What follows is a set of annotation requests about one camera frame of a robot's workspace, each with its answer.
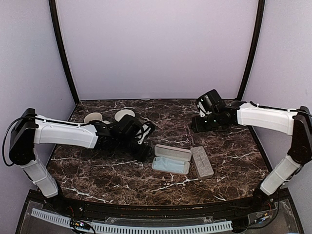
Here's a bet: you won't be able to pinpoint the beige ceramic mug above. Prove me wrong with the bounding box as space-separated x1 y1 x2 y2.
84 112 110 124

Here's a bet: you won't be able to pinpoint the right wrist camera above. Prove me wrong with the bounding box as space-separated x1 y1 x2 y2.
195 99 207 117

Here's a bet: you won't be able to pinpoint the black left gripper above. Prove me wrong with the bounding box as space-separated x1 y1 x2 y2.
116 137 154 162

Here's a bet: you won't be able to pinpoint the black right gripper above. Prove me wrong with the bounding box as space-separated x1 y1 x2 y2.
192 112 220 133

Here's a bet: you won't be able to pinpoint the white slotted cable duct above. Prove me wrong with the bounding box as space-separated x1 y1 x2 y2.
31 208 233 234

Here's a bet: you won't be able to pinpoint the black frame left post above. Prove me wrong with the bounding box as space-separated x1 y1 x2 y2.
48 0 80 105

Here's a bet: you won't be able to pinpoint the black frame right post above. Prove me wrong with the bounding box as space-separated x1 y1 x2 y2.
236 0 266 100

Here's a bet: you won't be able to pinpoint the white bowl dark exterior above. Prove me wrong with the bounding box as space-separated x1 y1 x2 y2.
114 109 136 122

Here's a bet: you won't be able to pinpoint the black frame post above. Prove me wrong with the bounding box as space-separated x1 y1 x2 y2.
48 0 80 105
236 0 266 100

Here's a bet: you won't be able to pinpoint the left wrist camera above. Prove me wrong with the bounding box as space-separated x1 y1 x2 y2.
135 121 156 145

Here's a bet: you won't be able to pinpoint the pink glasses case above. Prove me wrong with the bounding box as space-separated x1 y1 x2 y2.
151 144 192 175

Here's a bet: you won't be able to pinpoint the small circuit board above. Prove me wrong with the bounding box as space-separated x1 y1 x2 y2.
69 218 90 231

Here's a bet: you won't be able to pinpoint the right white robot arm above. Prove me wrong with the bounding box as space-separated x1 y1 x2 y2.
191 89 312 212

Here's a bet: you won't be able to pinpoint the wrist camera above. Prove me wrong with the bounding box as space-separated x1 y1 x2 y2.
135 121 156 145
195 99 207 117

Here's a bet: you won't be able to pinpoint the grey case teal lining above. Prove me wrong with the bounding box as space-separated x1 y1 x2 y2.
191 146 214 179

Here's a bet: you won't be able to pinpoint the clear purple lens sunglasses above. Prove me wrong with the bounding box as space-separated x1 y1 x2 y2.
171 126 194 148

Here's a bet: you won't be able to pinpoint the black front table rail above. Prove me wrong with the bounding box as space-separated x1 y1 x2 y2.
63 197 255 219

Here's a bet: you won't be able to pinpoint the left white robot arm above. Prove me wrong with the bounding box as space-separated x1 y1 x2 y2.
5 108 155 213

